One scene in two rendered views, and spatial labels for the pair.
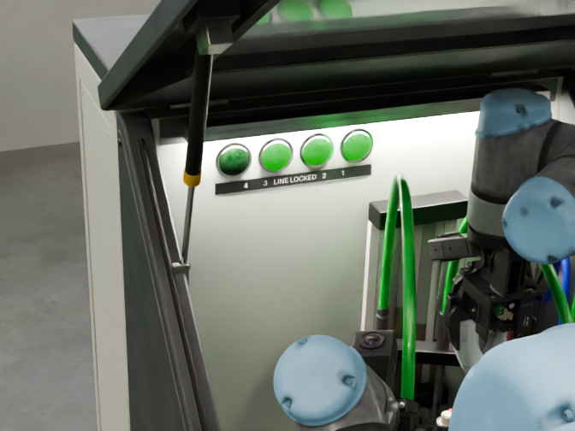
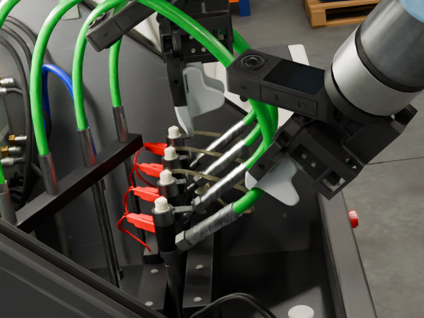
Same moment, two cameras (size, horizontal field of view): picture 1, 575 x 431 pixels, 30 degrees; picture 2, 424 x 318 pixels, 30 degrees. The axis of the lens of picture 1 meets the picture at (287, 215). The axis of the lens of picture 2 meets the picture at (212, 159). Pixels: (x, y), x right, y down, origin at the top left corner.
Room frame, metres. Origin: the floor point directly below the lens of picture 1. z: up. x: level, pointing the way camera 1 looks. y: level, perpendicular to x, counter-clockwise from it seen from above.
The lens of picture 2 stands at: (0.68, 0.57, 1.57)
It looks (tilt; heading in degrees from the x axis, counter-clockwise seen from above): 24 degrees down; 296
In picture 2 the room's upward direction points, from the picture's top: 8 degrees counter-clockwise
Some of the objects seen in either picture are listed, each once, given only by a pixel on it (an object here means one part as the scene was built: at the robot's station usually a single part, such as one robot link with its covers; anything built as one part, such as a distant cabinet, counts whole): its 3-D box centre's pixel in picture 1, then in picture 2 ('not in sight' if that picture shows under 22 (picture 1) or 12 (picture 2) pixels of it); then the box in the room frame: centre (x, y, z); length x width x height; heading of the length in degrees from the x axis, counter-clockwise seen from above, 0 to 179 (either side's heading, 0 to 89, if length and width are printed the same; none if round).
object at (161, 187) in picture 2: not in sight; (185, 245); (1.16, -0.29, 0.99); 0.05 x 0.03 x 0.21; 22
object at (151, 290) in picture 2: not in sight; (187, 282); (1.19, -0.33, 0.91); 0.34 x 0.10 x 0.15; 112
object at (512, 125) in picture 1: (512, 144); not in sight; (1.08, -0.24, 1.51); 0.09 x 0.08 x 0.11; 57
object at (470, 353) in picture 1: (474, 357); (200, 101); (1.07, -0.22, 1.24); 0.06 x 0.03 x 0.09; 22
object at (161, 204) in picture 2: (447, 422); (162, 208); (1.14, -0.22, 1.10); 0.02 x 0.02 x 0.03
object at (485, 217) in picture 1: (504, 209); not in sight; (1.08, -0.24, 1.43); 0.08 x 0.08 x 0.05
